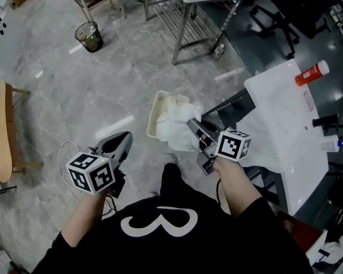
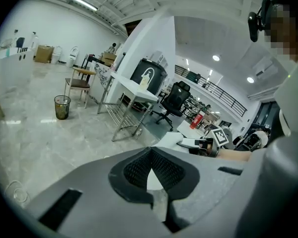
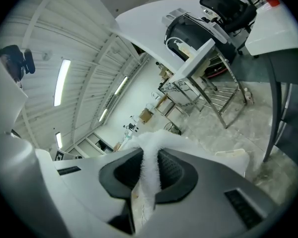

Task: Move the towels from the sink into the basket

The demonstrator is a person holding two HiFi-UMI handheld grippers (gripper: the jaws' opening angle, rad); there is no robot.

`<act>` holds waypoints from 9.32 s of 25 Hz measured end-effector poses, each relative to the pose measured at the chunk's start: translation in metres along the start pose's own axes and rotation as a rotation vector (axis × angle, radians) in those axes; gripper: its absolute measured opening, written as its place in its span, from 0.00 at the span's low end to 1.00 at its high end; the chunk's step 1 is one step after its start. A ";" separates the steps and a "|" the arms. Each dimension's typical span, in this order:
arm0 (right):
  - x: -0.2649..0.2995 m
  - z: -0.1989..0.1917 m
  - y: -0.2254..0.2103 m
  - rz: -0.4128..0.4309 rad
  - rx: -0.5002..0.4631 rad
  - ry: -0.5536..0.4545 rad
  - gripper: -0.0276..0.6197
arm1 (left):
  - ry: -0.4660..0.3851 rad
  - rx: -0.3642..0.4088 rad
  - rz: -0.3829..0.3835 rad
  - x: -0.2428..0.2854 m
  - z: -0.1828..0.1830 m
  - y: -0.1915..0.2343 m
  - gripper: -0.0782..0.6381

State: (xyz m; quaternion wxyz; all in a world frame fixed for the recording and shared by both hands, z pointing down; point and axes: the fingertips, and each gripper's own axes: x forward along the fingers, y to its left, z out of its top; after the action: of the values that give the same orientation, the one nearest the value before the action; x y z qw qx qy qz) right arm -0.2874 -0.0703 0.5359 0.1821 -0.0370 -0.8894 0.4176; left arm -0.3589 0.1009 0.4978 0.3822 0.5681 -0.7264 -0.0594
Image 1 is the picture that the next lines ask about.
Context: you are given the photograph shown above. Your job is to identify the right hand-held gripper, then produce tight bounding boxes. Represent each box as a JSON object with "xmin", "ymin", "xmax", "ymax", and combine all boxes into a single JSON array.
[{"xmin": 187, "ymin": 118, "xmax": 252, "ymax": 176}]

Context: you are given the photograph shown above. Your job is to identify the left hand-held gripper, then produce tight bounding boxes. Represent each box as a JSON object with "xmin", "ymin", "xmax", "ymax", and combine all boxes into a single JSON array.
[{"xmin": 65, "ymin": 131, "xmax": 134, "ymax": 199}]

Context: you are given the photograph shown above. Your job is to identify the white laundry basket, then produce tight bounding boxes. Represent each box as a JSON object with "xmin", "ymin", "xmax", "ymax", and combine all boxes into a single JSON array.
[{"xmin": 146, "ymin": 90, "xmax": 191, "ymax": 139}]

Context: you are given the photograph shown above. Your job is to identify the person's right forearm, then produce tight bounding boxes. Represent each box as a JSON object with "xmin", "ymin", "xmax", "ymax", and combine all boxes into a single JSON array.
[{"xmin": 213, "ymin": 160, "xmax": 262, "ymax": 218}]

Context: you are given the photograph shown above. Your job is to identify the person's left forearm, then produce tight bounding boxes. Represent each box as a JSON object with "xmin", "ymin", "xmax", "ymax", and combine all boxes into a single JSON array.
[{"xmin": 61, "ymin": 187, "xmax": 111, "ymax": 248}]

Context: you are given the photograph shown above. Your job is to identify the person's grey shoe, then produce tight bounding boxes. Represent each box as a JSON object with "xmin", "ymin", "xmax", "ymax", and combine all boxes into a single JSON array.
[{"xmin": 162, "ymin": 152, "xmax": 178, "ymax": 168}]

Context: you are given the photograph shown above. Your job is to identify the person's black trousers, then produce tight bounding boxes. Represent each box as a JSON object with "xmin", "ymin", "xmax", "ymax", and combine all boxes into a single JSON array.
[{"xmin": 159, "ymin": 163, "xmax": 198, "ymax": 207}]

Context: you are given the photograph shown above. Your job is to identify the white washbasin dark stand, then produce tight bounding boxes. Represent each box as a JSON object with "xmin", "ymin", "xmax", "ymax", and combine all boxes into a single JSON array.
[{"xmin": 201, "ymin": 58, "xmax": 330, "ymax": 217}]

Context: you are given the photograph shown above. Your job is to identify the white soap dish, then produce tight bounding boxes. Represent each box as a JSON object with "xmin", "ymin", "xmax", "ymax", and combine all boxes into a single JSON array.
[{"xmin": 302, "ymin": 90, "xmax": 315, "ymax": 111}]

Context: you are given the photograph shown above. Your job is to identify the dark mesh waste bin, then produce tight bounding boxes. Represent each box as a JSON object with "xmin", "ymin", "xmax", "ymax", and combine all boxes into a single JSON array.
[{"xmin": 74, "ymin": 21, "xmax": 104, "ymax": 53}]

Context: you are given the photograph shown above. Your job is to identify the light wooden chair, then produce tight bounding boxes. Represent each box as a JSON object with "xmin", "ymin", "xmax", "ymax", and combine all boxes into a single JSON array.
[{"xmin": 0, "ymin": 80, "xmax": 44, "ymax": 184}]

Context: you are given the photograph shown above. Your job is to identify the person's black printed shirt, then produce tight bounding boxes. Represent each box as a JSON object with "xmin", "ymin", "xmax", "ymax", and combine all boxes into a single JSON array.
[{"xmin": 31, "ymin": 195, "xmax": 315, "ymax": 274}]

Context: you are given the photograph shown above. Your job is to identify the orange bottle white cap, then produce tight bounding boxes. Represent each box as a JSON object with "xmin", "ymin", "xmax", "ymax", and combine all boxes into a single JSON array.
[{"xmin": 294, "ymin": 60, "xmax": 330, "ymax": 87}]

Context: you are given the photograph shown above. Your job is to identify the black faucet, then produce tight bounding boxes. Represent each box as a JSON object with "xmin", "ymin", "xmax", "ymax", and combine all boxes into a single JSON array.
[{"xmin": 312, "ymin": 113, "xmax": 340, "ymax": 133}]

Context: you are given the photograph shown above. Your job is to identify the clear pump bottle blue pump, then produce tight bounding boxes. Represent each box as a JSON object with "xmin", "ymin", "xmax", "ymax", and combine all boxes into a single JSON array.
[{"xmin": 320, "ymin": 135, "xmax": 343, "ymax": 153}]

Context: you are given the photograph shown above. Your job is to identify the black office chair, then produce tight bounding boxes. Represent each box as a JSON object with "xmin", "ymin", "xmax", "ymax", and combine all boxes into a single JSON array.
[{"xmin": 250, "ymin": 0, "xmax": 332, "ymax": 59}]

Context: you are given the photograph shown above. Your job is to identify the white basin slab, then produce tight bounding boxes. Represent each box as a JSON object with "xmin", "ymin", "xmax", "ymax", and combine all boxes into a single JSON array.
[{"xmin": 305, "ymin": 229, "xmax": 329, "ymax": 265}]

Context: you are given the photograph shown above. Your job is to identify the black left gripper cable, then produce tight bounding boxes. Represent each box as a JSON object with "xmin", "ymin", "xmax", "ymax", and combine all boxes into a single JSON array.
[{"xmin": 101, "ymin": 194, "xmax": 118, "ymax": 218}]

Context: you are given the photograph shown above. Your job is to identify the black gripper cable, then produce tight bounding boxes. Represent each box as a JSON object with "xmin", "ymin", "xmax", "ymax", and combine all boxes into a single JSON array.
[
  {"xmin": 216, "ymin": 178, "xmax": 223, "ymax": 207},
  {"xmin": 101, "ymin": 194, "xmax": 118, "ymax": 218}
]

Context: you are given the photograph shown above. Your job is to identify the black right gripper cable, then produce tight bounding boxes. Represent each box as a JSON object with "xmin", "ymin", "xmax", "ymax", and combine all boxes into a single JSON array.
[{"xmin": 216, "ymin": 178, "xmax": 223, "ymax": 207}]

